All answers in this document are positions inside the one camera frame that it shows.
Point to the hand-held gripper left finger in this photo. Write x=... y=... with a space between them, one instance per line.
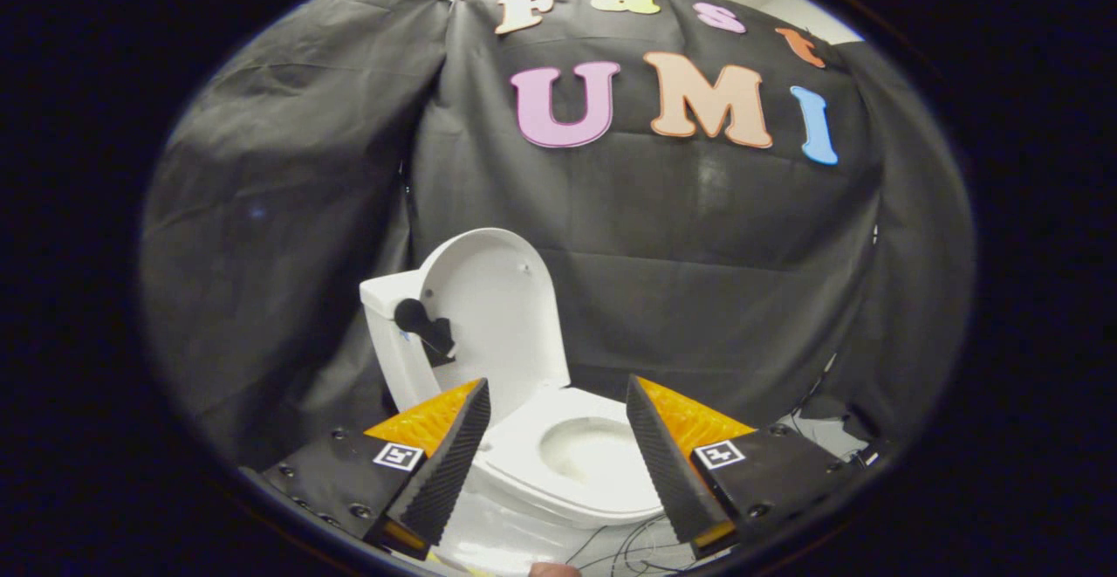
x=449 y=463

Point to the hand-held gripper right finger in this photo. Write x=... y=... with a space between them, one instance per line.
x=663 y=463

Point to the white toilet lid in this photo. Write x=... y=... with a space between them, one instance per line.
x=497 y=298

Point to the white toilet seat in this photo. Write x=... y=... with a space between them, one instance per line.
x=524 y=446

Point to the black backdrop cloth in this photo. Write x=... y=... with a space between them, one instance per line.
x=698 y=254

